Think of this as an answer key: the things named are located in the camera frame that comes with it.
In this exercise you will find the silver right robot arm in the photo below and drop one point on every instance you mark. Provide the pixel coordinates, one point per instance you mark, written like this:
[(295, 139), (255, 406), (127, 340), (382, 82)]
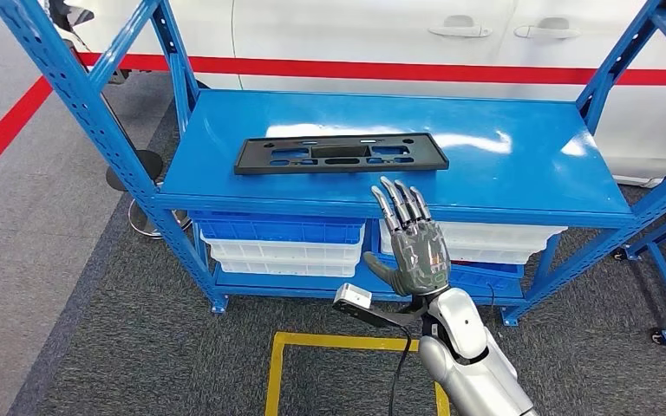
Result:
[(465, 367)]

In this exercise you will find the yellow floor tape square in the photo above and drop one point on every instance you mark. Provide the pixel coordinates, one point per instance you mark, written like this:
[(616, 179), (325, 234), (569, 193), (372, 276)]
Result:
[(333, 341)]

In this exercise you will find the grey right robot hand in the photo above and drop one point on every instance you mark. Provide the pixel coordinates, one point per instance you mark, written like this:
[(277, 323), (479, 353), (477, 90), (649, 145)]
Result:
[(419, 258)]

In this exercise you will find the black round stanchion base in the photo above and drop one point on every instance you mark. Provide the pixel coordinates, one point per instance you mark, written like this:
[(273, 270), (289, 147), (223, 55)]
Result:
[(143, 166)]

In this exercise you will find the blue metal shelf rack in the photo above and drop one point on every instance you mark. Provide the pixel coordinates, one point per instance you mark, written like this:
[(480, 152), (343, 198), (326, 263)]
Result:
[(511, 166)]

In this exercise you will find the chrome stanchion post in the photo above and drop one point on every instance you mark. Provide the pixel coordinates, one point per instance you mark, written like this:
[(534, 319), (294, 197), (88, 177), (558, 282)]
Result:
[(136, 227)]

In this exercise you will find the white car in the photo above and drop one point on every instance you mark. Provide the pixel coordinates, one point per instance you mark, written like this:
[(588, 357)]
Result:
[(367, 34)]

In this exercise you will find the red barrier belt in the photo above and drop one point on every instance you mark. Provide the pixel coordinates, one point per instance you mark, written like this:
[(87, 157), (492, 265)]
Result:
[(0, 138), (367, 70)]

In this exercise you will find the black plastic plate frame part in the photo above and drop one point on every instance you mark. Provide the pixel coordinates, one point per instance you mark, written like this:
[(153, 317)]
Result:
[(250, 162)]

